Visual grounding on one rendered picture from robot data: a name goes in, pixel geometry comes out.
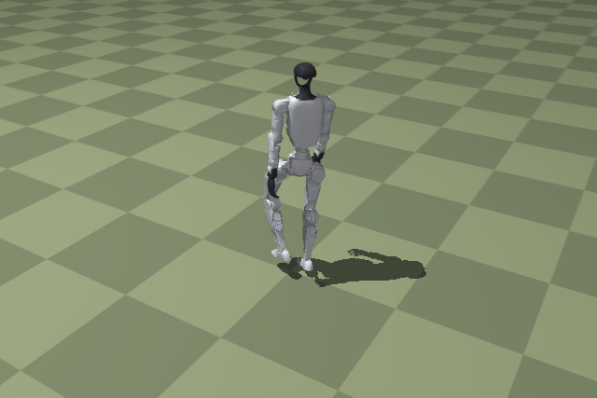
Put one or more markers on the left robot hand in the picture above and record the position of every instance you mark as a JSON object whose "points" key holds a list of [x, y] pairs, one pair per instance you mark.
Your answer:
{"points": [[271, 183]]}

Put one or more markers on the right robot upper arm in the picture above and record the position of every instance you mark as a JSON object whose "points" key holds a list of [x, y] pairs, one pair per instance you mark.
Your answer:
{"points": [[328, 113]]}

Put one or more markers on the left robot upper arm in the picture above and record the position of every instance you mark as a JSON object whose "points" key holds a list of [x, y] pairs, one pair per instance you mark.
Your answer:
{"points": [[279, 107]]}

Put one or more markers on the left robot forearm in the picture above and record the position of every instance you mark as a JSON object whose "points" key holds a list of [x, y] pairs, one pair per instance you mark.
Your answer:
{"points": [[273, 154]]}

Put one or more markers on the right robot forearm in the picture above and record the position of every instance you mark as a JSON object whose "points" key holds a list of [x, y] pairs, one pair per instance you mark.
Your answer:
{"points": [[321, 144]]}

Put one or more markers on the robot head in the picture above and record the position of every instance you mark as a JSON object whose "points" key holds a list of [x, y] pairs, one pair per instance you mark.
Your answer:
{"points": [[306, 71]]}

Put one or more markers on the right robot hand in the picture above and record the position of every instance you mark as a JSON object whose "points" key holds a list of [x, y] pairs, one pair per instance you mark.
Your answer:
{"points": [[316, 158]]}

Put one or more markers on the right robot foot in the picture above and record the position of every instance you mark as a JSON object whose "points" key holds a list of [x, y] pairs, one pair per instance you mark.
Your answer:
{"points": [[307, 265]]}

